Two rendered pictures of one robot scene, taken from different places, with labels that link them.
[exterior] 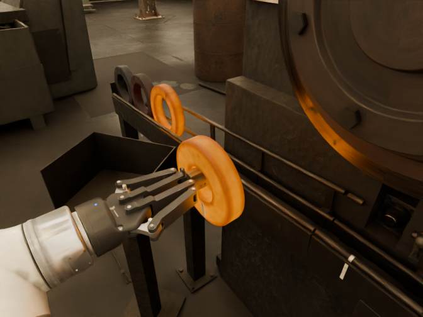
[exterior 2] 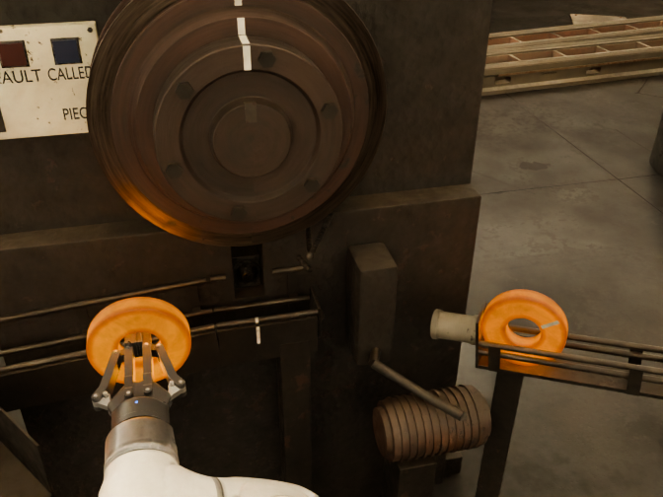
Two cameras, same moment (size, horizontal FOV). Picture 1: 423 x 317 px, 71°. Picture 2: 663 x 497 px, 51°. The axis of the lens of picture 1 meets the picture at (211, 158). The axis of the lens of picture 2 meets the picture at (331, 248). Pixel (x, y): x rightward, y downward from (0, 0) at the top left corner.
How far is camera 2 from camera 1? 0.80 m
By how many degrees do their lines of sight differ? 56
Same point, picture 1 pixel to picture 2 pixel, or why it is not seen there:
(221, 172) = (171, 313)
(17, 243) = (147, 454)
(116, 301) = not seen: outside the picture
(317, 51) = (196, 182)
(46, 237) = (154, 436)
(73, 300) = not seen: outside the picture
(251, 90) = (31, 246)
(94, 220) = (153, 408)
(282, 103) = (88, 238)
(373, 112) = (252, 203)
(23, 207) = not seen: outside the picture
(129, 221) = (160, 395)
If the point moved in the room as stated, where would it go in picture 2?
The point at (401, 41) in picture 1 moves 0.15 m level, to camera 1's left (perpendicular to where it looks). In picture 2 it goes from (255, 163) to (201, 207)
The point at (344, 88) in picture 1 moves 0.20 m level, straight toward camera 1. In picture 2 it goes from (226, 197) to (312, 248)
